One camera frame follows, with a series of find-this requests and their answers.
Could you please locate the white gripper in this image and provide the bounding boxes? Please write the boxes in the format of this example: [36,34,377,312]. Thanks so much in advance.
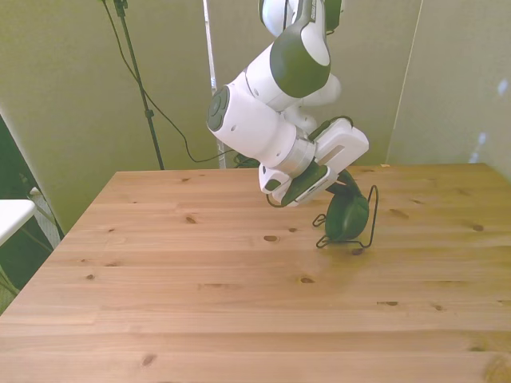
[312,118,370,198]

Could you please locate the dark green bowl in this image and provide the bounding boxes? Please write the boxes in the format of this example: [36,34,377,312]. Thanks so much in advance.
[324,180,370,244]

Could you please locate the white vertical pole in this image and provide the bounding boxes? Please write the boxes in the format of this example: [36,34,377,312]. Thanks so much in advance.
[202,0,228,170]

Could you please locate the black tripod stand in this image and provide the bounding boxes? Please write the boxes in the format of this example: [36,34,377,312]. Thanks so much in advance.
[112,0,166,171]

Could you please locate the dark leaning panel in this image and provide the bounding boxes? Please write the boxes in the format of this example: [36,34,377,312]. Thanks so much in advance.
[0,114,65,293]

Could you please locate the white side table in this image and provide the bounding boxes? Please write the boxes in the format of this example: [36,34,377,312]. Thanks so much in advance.
[0,199,38,247]

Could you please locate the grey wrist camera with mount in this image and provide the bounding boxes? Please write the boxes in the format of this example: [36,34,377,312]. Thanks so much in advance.
[280,164,333,207]

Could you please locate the black wire dish rack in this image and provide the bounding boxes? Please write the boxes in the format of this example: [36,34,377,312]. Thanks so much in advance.
[312,184,380,250]

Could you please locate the black gripper connector cable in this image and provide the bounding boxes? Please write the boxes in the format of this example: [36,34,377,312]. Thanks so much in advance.
[311,115,357,141]

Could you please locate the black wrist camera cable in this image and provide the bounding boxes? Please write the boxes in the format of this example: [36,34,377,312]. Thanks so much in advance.
[265,190,291,210]

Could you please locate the coiled dark cable bundle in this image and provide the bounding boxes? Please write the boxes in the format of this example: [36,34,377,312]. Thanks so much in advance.
[232,152,261,170]

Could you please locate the long black hanging cable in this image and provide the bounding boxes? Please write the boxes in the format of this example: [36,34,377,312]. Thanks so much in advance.
[98,0,231,164]

